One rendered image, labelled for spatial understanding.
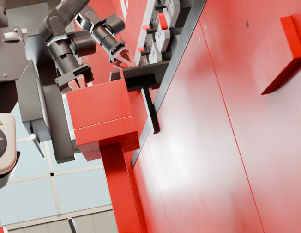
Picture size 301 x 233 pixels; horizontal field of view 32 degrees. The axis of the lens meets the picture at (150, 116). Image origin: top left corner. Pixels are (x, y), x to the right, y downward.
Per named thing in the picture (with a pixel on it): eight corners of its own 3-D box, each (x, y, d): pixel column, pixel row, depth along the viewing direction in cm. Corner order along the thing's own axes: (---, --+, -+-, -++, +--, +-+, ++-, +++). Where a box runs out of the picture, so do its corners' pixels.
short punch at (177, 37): (176, 69, 200) (170, 47, 203) (181, 68, 201) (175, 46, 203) (181, 58, 191) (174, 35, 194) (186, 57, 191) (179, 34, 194)
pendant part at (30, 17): (43, 167, 329) (20, 47, 353) (82, 158, 332) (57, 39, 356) (30, 147, 281) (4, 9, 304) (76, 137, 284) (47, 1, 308)
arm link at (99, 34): (88, 37, 196) (90, 28, 191) (102, 28, 199) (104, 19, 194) (100, 50, 195) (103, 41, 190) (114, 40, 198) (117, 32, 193)
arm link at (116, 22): (79, 25, 198) (84, 13, 191) (101, 11, 204) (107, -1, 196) (99, 49, 198) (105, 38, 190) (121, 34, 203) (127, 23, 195)
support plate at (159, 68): (108, 92, 198) (107, 89, 198) (174, 79, 203) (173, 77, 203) (111, 73, 181) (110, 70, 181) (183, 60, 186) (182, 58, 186)
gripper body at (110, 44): (124, 54, 199) (111, 41, 200) (126, 42, 189) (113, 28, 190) (111, 64, 197) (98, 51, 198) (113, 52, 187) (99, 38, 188)
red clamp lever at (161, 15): (160, 31, 182) (153, 7, 185) (171, 29, 183) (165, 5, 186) (161, 28, 181) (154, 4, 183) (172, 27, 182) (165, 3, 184)
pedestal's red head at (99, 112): (87, 162, 153) (75, 105, 158) (140, 149, 153) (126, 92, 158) (76, 145, 133) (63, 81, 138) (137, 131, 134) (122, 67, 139)
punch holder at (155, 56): (153, 74, 226) (143, 40, 230) (171, 70, 227) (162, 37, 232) (157, 59, 212) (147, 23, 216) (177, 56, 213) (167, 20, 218)
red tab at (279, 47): (259, 95, 90) (248, 59, 92) (270, 93, 90) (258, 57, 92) (293, 58, 76) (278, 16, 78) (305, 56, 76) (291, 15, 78)
